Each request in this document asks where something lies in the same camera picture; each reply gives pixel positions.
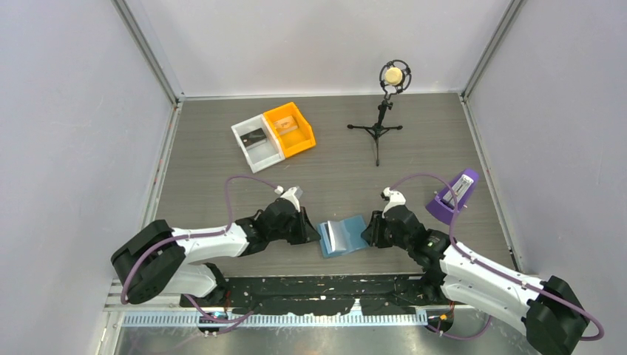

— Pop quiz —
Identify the blue card holder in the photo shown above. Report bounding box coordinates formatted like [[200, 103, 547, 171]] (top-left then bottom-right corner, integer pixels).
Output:
[[316, 215, 368, 258]]

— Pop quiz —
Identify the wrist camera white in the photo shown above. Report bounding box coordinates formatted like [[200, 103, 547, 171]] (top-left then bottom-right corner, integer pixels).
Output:
[[274, 186, 303, 212], [381, 187, 407, 217]]

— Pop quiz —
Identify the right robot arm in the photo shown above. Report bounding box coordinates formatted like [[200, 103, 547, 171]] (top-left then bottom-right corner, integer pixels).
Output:
[[362, 205, 589, 354]]

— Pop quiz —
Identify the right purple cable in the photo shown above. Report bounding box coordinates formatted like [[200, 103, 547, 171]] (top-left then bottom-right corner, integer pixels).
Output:
[[389, 172, 605, 342]]

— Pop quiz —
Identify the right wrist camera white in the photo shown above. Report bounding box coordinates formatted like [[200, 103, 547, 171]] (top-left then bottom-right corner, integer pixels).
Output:
[[381, 187, 407, 217]]

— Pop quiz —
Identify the purple metronome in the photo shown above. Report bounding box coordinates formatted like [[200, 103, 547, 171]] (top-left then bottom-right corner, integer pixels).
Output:
[[425, 169, 480, 226]]

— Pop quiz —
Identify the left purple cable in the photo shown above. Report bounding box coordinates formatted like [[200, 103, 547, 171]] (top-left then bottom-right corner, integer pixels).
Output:
[[120, 175, 285, 305]]

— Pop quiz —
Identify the black tripod mic stand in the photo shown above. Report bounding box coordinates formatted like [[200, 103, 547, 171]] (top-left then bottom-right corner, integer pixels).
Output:
[[347, 94, 404, 166]]

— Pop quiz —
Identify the black card in white bin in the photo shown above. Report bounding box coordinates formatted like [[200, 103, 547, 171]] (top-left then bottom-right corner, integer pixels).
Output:
[[240, 128, 268, 149]]

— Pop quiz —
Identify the card in orange bin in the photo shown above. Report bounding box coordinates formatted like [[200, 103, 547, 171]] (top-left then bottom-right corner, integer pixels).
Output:
[[274, 115, 299, 135]]

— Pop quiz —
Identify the purple cable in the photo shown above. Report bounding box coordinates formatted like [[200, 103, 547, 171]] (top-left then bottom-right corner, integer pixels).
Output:
[[389, 172, 605, 342], [120, 175, 285, 305]]

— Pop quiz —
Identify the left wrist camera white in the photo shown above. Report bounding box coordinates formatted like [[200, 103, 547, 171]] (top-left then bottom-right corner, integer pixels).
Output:
[[274, 186, 303, 212]]

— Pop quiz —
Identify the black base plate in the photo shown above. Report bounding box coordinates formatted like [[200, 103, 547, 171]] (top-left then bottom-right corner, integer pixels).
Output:
[[195, 274, 460, 318]]

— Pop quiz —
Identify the orange plastic bin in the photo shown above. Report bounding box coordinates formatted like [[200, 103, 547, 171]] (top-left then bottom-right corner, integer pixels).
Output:
[[263, 102, 316, 158]]

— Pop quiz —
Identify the white plastic bin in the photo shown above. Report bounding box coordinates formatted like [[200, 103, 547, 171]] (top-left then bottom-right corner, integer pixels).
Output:
[[231, 114, 285, 173]]

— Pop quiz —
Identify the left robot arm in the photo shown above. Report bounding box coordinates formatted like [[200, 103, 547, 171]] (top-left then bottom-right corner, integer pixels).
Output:
[[111, 197, 321, 306]]

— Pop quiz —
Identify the microphone with shock mount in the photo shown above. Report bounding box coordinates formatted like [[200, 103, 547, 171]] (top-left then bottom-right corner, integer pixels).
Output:
[[379, 59, 412, 96]]

